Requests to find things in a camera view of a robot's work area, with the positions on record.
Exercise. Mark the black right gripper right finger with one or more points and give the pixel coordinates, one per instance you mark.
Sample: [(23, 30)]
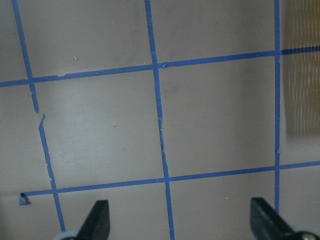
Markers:
[(266, 224)]

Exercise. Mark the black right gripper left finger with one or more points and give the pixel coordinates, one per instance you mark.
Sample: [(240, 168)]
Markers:
[(97, 224)]

